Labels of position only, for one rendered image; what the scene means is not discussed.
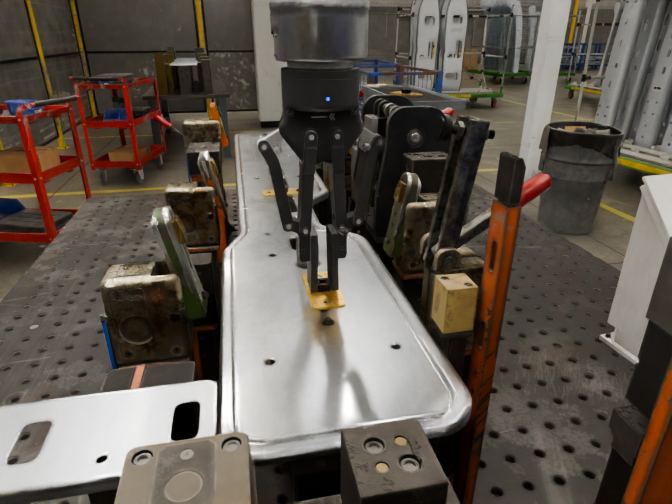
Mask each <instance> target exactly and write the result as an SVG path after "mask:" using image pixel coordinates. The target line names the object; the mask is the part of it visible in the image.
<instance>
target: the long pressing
mask: <svg viewBox="0 0 672 504"><path fill-rule="evenodd" d="M272 132H274V131H264V132H242V133H238V134H235V135H234V153H235V172H236V191H237V211H238V230H239V235H238V237H237V238H236V239H235V240H234V241H233V242H232V243H231V244H230V245H229V246H228V247H227V248H226V249H225V250H224V251H223V254H222V280H221V316H220V352H219V388H218V424H217V433H218V435H219V434H226V433H233V432H244V433H246V434H247V435H248V437H249V442H250V449H251V456H252V460H253V461H254V463H255V466H263V465H272V464H278V463H285V462H291V461H297V460H303V459H310V458H316V457H322V456H328V455H334V454H341V431H342V429H346V428H352V427H359V426H363V427H367V426H370V425H374V424H378V423H385V422H392V421H398V420H405V419H411V418H417V419H418V420H419V422H420V424H421V426H422V428H423V430H424V432H425V434H426V436H427V438H428V439H434V438H440V437H445V436H449V435H452V434H455V433H457V432H459V431H460V430H461V429H463V428H464V427H465V426H466V424H467V423H468V422H469V419H470V416H471V410H472V397H471V394H470V392H469V390H468V388H467V386H466V385H465V383H464V382H463V380H462V379H461V377H460V376H459V375H458V373H457V372H456V370H455V369H454V367H453V366H452V364H451V363H450V361H449V360H448V358H447V357H446V355H445V354H444V352H443V351H442V349H441V348H440V346H439V345H438V343H437V342H436V341H435V339H434V338H433V336H432V335H431V333H430V332H429V330H428V329H427V327H426V326H425V324H424V323H423V321H422V320H421V318H420V317H419V315H418V314H417V312H416V311H415V309H414V308H413V306H412V305H411V304H410V302H409V301H408V299H407V298H406V296H405V295H404V293H403V292H402V290H401V289H400V287H399V286H398V284H397V283H396V281H395V280H394V278H393V277H392V275H391V274H390V272H389V271H388V269H387V268H386V267H385V265H384V264H383V262H382V261H381V259H380V258H379V256H378V255H377V253H376V252H375V250H374V249H373V247H372V246H371V244H370V243H369V241H368V240H367V239H366V238H364V237H363V236H361V235H359V234H355V233H351V232H349V233H348V234H347V255H346V257H345V258H340V259H338V274H339V289H340V291H341V293H342V296H343V298H344V300H345V303H346V305H345V307H343V308H334V309H329V310H328V311H324V312H323V311H320V310H313V309H312V308H311V305H310V302H309V299H308V296H307V292H306V289H305V286H304V282H303V279H302V275H303V274H305V273H307V269H304V268H300V267H298V266H297V265H296V264H297V258H296V250H294V249H292V246H291V243H290V241H291V240H293V239H298V234H297V233H295V232H292V231H290V232H286V231H285V230H284V229H283V226H282V223H281V219H280V215H279V211H278V206H277V202H276V198H275V196H271V197H264V196H263V193H262V190H271V189H273V185H272V181H271V176H270V172H269V168H268V165H267V162H266V161H265V159H264V158H263V156H262V155H261V153H260V151H259V150H258V147H257V139H258V138H259V137H261V136H262V135H263V134H264V133H266V134H268V135H269V134H271V133H272ZM281 148H282V152H281V154H280V155H278V159H279V161H280V165H281V168H282V173H283V177H284V179H285V181H286V183H287V186H288V188H299V177H298V176H299V158H298V157H297V155H296V154H295V153H294V152H293V150H292V149H291V148H290V146H289V145H288V144H287V143H286V141H285V140H284V139H283V140H282V142H281ZM256 178H259V179H256ZM311 226H314V228H315V230H316V232H317V234H318V244H319V266H318V272H325V271H327V243H326V226H324V225H321V224H320V222H319V220H318V218H317V216H316V214H315V212H314V210H313V208H312V222H311ZM265 234H271V235H265ZM270 255H275V256H274V257H271V256H270ZM326 317H330V318H331V319H332V322H333V324H332V325H325V324H323V322H324V321H325V318H326ZM392 345H399V346H400V348H399V349H393V348H391V346H392ZM267 360H274V361H275V363H274V364H272V365H267V364H265V362H266V361H267Z"/></svg>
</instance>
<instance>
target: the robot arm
mask: <svg viewBox="0 0 672 504"><path fill-rule="evenodd" d="M269 9H270V12H271V31H273V33H274V34H273V37H274V57H275V60H276V61H281V62H287V67H282V68H281V86H282V109H283V111H282V116H281V119H280V121H279V123H278V129H277V130H275V131H274V132H272V133H271V134H269V135H267V136H266V137H264V136H261V137H259V138H258V139H257V147H258V150H259V151H260V153H261V155H262V156H263V158H264V159H265V161H266V162H267V164H268V168H269V172H270V176H271V181H272V185H273V189H274V193H275V198H276V202H277V206H278V211H279V215H280V219H281V223H282V226H283V229H284V230H285V231H286V232H290V231H292V232H295V233H297V234H298V255H299V258H300V260H301V262H307V282H308V285H309V288H310V292H311V293H316V292H318V234H317V232H316V230H315V228H314V226H311V222H312V205H313V187H314V174H315V167H316V164H317V163H320V162H327V164H328V169H329V182H330V195H331V208H332V221H333V224H328V225H326V243H327V277H328V278H329V280H330V283H331V289H332V291H337V290H339V274H338V259H340V258H345V257H346V255H347V234H348V233H349V229H350V228H352V227H354V226H357V227H359V226H361V225H362V224H363V222H364V218H365V213H366V208H367V203H368V198H369V193H370V188H371V183H372V178H373V173H374V168H375V163H376V159H377V157H378V156H379V154H380V152H381V150H382V149H383V147H384V145H385V139H384V138H383V137H382V136H381V135H379V134H378V133H376V132H371V131H369V130H368V129H366V128H364V125H363V121H362V119H361V117H360V114H359V84H360V68H359V67H354V62H360V61H364V60H365V59H366V58H367V55H368V19H369V10H370V2H369V0H270V2H269ZM358 137H359V138H360V141H359V147H360V149H361V151H360V154H359V159H358V164H357V169H356V175H355V180H354V185H353V191H352V196H351V201H350V207H349V212H348V213H347V210H346V194H345V178H344V171H345V163H344V157H345V156H346V155H347V153H348V152H349V150H350V149H351V147H352V146H353V145H354V143H355V142H356V140H357V139H358ZM283 139H284V140H285V141H286V143H287V144H288V145H289V146H290V148H291V149H292V150H293V152H294V153H295V154H296V155H297V157H298V158H299V189H298V212H297V218H296V217H292V214H291V209H290V205H289V200H288V196H287V191H286V186H285V182H284V177H283V173H282V168H281V165H280V161H279V159H278V155H280V154H281V152H282V148H281V142H282V140H283Z"/></svg>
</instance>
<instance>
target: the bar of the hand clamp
mask: <svg viewBox="0 0 672 504"><path fill-rule="evenodd" d="M489 126H490V122H489V121H487V120H484V119H481V118H478V117H475V116H469V115H467V116H463V115H457V119H456V123H454V124H453V121H452V119H451V116H450V115H448V114H440V115H439V117H437V118H436V120H435V122H434V125H433V136H434V138H435V140H436V141H437V142H445V141H447V139H449V138H450V136H451V134H452V139H451V144H450V148H449V152H448V156H447V160H446V164H445V169H444V173H443V177H442V181H441V185H440V189H439V194H438V198H437V202H436V206H435V210H434V215H433V219H432V223H431V227H430V231H429V235H428V240H427V244H426V248H425V252H424V256H423V260H424V261H428V262H433V265H432V270H433V271H434V272H438V271H435V269H434V258H435V256H434V255H433V253H432V251H431V248H432V247H433V246H434V245H436V244H437V243H438V245H437V249H436V253H437V252H438V251H439V250H440V249H442V248H445V247H454V248H456V249H457V246H458V242H459V238H460V235H461V231H462V227H463V223H464V220H465V216H466V212H467V208H468V205H469V201H470V197H471V193H472V190H473V186H474V182H475V178H476V175H477V171H478V167H479V163H480V160H481V156H482V152H483V148H484V145H485V141H486V140H488V139H493V138H494V136H495V131H494V130H490V129H489ZM436 253H435V255H436Z"/></svg>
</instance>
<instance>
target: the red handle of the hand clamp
mask: <svg viewBox="0 0 672 504"><path fill-rule="evenodd" d="M551 182H552V179H551V178H550V176H549V175H548V174H543V173H540V172H539V173H538V174H536V175H535V176H533V177H532V178H530V179H529V180H527V181H526V182H525V183H524V184H523V190H522V196H521V202H520V205H519V206H520V207H523V206H524V205H526V204H527V203H529V202H530V201H532V200H533V199H535V198H536V197H538V196H539V195H541V194H542V193H544V192H545V191H547V190H548V189H550V188H551ZM491 209H492V207H491V208H489V209H488V210H486V211H485V212H483V213H482V214H480V215H479V216H478V217H476V218H475V219H473V220H472V221H470V222H469V223H467V224H466V225H464V226H463V227H462V231H461V235H460V238H459V242H458V246H457V249H458V248H459V247H461V246H462V245H464V244H465V243H467V242H468V241H470V240H471V239H473V238H474V237H476V236H477V235H479V234H480V233H482V232H483V231H485V230H486V229H487V228H489V223H490V216H491ZM437 245H438V243H437V244H436V245H434V246H433V247H432V248H431V251H432V253H433V255H434V256H435V253H436V249H437Z"/></svg>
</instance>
